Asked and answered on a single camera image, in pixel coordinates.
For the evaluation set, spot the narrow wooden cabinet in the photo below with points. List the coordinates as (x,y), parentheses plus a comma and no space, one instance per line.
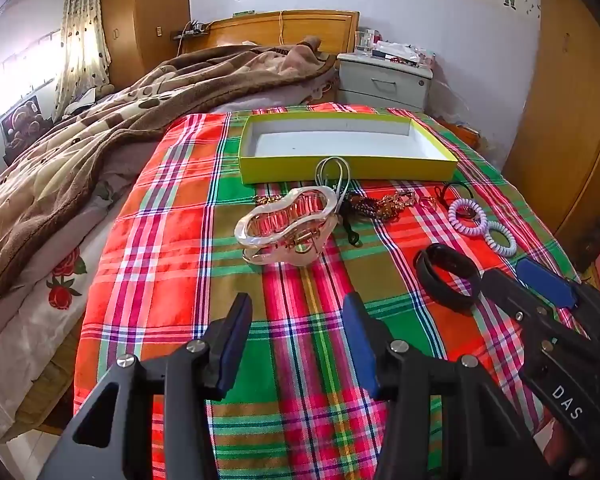
(150,5)

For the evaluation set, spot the pile of small packets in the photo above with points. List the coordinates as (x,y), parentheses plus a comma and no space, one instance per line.
(405,52)

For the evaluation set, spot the red green plaid cloth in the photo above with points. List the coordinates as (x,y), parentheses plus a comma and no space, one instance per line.
(180,260)

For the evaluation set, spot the wooden bed frame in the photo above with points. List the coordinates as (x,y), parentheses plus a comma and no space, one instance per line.
(45,390)

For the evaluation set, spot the brown patterned blanket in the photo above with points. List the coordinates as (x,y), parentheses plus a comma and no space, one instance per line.
(80,150)

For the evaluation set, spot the pearly large hair claw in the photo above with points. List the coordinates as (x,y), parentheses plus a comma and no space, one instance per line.
(300,255)

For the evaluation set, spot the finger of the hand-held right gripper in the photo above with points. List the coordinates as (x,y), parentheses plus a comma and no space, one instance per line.
(500,287)
(545,282)

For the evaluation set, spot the grey nightstand with drawers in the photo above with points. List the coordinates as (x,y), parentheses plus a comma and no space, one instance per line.
(380,85)

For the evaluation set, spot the large wooden wardrobe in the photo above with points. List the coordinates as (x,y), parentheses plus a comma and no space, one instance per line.
(570,110)

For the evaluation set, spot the yellow-green cardboard box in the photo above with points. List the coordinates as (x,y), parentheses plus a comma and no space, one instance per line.
(330,140)

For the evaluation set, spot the wooden headboard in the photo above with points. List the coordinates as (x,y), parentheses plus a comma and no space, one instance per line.
(305,27)

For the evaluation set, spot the orange box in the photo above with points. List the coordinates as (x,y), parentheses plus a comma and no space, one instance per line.
(460,132)

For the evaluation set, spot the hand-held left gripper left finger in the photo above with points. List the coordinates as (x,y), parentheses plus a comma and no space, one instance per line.
(232,345)

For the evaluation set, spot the person's right hand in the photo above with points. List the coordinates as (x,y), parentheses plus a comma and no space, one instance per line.
(565,455)

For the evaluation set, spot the clear glass cup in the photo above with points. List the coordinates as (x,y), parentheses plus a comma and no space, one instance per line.
(364,42)

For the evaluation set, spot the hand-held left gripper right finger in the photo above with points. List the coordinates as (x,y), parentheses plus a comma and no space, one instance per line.
(362,345)

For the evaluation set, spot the dark bag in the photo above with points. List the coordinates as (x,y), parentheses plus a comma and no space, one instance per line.
(592,245)

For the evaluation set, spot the spotted beige curtain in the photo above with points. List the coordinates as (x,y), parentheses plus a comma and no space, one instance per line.
(82,35)

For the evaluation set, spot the black smart band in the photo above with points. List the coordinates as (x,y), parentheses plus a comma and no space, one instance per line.
(430,285)

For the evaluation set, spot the teddy bear printed cushion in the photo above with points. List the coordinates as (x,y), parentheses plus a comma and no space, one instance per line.
(22,122)

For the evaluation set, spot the power strip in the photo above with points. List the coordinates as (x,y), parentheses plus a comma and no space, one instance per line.
(192,31)

